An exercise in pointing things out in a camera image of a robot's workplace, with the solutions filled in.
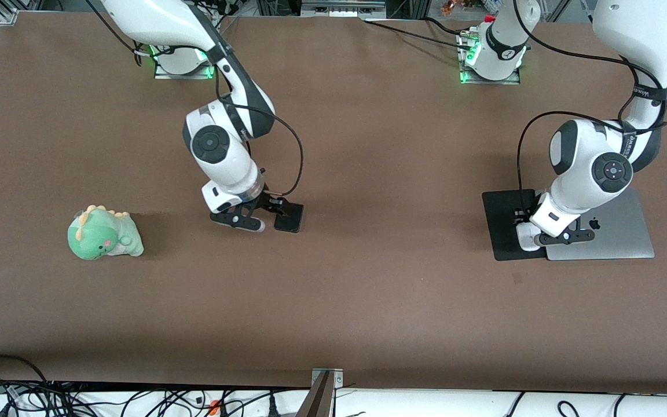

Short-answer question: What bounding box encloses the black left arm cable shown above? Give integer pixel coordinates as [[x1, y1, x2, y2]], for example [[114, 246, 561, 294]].
[[510, 0, 667, 214]]

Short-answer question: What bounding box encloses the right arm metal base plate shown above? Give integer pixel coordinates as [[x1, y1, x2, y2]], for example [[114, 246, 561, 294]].
[[153, 58, 217, 81]]

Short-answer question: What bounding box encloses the silver closed laptop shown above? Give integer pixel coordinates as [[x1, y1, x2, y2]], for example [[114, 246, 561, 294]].
[[545, 188, 655, 261]]

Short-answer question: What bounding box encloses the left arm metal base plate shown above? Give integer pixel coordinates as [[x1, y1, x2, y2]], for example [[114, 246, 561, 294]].
[[458, 32, 522, 86]]

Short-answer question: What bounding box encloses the black mouse pad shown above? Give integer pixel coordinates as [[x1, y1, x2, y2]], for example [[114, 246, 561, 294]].
[[482, 190, 548, 262]]

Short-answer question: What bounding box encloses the small black square box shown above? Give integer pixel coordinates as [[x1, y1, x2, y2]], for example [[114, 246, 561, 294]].
[[274, 202, 305, 233]]

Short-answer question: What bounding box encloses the long black base cable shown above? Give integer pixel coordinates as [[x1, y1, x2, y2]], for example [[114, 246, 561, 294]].
[[362, 19, 473, 50]]

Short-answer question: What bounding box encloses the metal table edge bracket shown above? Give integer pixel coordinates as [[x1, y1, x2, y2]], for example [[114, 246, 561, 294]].
[[311, 368, 344, 389]]

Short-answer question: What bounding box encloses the short black base cable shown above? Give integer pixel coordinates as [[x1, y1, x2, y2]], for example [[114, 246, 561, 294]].
[[423, 16, 470, 35]]

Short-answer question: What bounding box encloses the green dinosaur plush toy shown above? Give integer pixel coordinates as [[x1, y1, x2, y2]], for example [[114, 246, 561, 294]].
[[67, 204, 144, 261]]

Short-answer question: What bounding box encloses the grey metal box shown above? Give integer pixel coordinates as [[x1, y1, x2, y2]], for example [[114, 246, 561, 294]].
[[300, 0, 387, 17]]

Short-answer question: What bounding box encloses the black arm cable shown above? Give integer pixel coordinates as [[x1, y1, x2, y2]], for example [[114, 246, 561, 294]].
[[83, 0, 304, 199], [510, 0, 667, 214]]

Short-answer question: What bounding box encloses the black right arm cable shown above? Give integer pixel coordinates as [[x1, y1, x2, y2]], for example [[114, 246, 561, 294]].
[[83, 0, 304, 199]]

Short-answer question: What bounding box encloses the white computer mouse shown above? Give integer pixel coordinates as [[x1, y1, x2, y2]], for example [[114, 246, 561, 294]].
[[516, 222, 543, 251]]

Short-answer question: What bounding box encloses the dark camera mount post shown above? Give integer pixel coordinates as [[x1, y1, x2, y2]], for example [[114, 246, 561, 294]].
[[297, 371, 334, 417]]

